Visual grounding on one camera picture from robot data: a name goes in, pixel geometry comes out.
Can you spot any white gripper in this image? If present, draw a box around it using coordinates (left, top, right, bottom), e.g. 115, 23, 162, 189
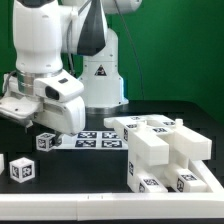
0, 93, 85, 146

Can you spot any small white tagged cube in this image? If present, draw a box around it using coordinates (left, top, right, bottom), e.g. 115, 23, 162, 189
36, 133, 55, 152

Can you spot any long white chair back part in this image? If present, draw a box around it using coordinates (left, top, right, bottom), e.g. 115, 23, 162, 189
104, 116, 169, 166

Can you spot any white tagged chair part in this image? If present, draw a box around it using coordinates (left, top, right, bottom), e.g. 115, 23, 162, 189
145, 115, 212, 161

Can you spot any white chair seat part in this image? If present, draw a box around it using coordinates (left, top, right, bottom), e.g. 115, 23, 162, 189
127, 150, 189, 192

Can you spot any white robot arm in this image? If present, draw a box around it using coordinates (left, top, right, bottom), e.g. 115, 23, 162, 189
0, 0, 142, 136

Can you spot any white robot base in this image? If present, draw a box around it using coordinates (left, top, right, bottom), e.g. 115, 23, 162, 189
78, 29, 128, 114

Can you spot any white tagged cube left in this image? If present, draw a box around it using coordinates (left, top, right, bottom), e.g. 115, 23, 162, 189
9, 157, 35, 183

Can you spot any paper sheet with tags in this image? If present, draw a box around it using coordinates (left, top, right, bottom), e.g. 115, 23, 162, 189
57, 131, 128, 150

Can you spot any white part at left edge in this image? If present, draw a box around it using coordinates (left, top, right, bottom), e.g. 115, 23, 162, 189
0, 154, 4, 175

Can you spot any white L-shaped fence frame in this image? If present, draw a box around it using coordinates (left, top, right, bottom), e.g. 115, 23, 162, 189
0, 161, 224, 221

